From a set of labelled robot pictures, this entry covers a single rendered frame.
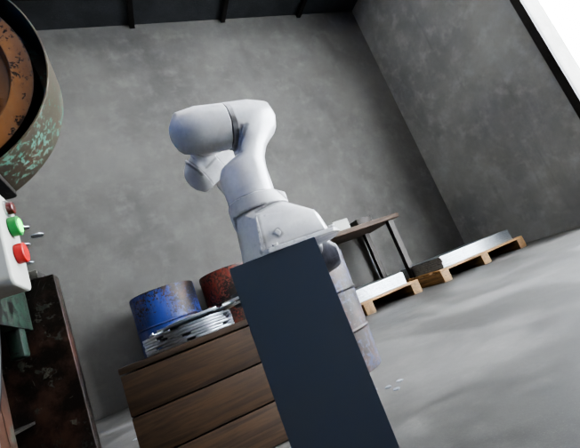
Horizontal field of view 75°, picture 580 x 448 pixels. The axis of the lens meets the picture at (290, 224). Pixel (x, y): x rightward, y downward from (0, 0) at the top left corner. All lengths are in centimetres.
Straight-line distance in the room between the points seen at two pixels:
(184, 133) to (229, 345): 61
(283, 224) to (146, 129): 413
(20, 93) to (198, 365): 98
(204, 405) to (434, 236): 471
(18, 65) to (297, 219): 106
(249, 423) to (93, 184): 372
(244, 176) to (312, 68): 513
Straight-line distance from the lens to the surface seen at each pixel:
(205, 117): 87
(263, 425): 118
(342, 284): 153
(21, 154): 136
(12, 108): 144
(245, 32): 595
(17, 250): 62
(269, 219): 78
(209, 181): 119
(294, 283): 73
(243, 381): 115
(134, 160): 464
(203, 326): 119
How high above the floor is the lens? 35
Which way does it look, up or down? 11 degrees up
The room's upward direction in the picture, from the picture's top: 21 degrees counter-clockwise
